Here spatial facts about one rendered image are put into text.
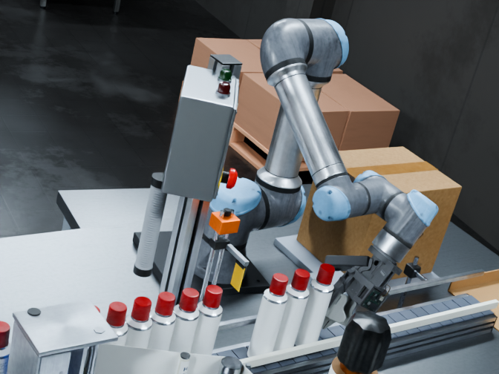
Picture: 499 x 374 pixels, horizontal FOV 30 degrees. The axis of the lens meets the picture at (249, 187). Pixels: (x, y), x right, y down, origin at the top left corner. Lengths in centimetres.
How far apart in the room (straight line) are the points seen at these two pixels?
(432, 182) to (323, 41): 54
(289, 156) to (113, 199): 58
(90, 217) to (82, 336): 100
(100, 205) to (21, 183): 186
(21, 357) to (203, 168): 44
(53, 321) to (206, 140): 40
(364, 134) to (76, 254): 297
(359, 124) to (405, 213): 300
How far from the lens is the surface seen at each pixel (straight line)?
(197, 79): 168
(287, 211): 231
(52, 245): 234
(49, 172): 452
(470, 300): 249
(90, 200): 257
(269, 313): 192
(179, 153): 163
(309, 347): 203
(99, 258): 232
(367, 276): 204
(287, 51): 206
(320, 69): 217
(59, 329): 152
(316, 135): 200
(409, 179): 243
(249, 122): 504
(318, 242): 248
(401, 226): 201
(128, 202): 259
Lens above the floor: 204
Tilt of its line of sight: 25 degrees down
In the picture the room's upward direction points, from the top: 14 degrees clockwise
